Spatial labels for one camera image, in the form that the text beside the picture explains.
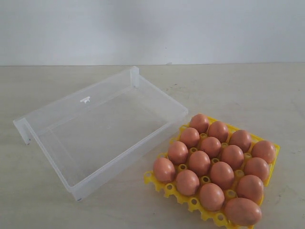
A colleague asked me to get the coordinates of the brown egg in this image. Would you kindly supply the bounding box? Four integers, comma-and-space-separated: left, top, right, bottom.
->
236, 175, 264, 204
207, 121, 229, 143
229, 130, 252, 153
176, 170, 200, 196
251, 140, 276, 164
168, 141, 189, 165
244, 157, 270, 182
189, 150, 211, 177
220, 145, 244, 171
179, 127, 200, 148
210, 161, 234, 190
199, 183, 225, 212
189, 114, 210, 134
199, 136, 222, 158

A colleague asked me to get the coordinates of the brown egg front corner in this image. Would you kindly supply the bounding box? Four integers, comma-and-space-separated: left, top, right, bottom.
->
153, 157, 176, 184

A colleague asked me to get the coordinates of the clear plastic storage box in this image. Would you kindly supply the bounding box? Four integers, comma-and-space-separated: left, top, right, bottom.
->
13, 66, 188, 201

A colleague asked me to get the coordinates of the brown egg top back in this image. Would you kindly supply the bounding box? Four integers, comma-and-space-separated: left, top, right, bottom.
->
176, 170, 200, 196

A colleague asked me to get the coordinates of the yellow plastic egg tray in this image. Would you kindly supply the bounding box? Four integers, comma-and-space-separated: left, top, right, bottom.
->
144, 117, 280, 229

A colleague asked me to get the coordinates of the brown egg edge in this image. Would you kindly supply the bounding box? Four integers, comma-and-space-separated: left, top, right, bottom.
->
224, 198, 262, 226

